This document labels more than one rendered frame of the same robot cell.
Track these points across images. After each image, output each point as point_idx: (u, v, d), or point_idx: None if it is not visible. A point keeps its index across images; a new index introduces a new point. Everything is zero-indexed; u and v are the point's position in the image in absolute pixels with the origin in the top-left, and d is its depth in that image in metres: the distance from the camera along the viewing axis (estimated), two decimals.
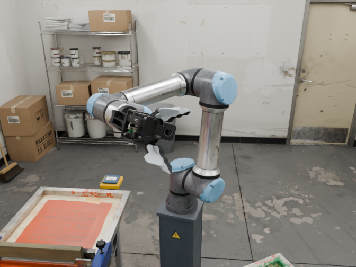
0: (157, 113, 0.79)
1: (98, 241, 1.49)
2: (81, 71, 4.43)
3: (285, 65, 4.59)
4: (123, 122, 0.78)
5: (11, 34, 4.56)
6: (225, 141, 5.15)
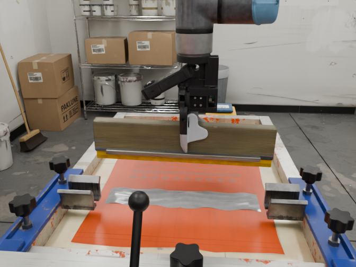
0: None
1: (306, 168, 0.69)
2: (117, 19, 3.63)
3: None
4: (217, 82, 0.68)
5: None
6: (281, 110, 4.35)
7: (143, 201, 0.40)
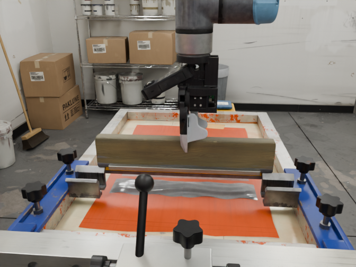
0: None
1: (300, 159, 0.73)
2: (118, 19, 3.67)
3: None
4: (217, 82, 0.68)
5: None
6: (281, 109, 4.39)
7: (149, 181, 0.44)
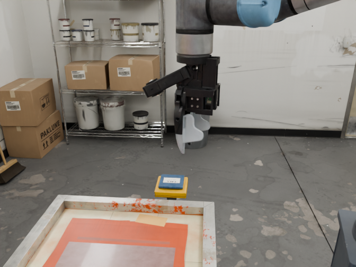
0: None
1: None
2: (97, 46, 3.58)
3: (347, 41, 3.74)
4: (216, 85, 0.66)
5: (11, 2, 3.72)
6: (267, 134, 4.30)
7: None
